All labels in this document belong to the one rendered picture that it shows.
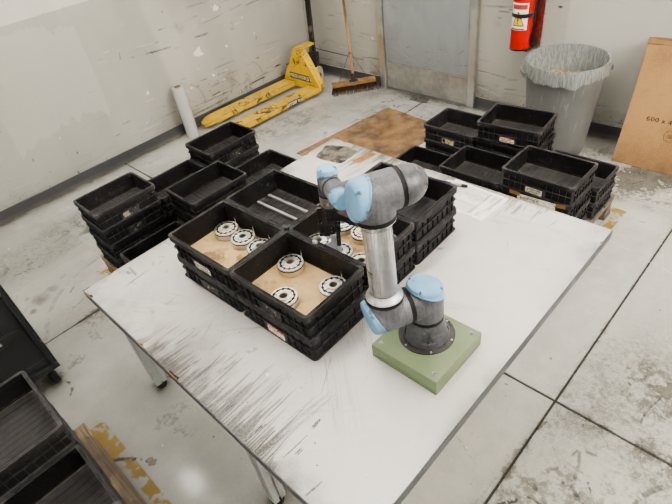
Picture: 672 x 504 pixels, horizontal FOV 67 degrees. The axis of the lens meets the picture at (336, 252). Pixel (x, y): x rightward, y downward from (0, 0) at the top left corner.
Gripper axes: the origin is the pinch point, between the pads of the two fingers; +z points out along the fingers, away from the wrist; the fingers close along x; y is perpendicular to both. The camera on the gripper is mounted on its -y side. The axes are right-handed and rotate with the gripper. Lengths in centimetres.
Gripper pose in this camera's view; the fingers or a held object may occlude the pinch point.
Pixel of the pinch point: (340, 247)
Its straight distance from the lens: 199.1
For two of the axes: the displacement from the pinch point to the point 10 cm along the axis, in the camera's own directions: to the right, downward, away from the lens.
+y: -10.0, 0.9, 0.2
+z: 0.9, 7.9, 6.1
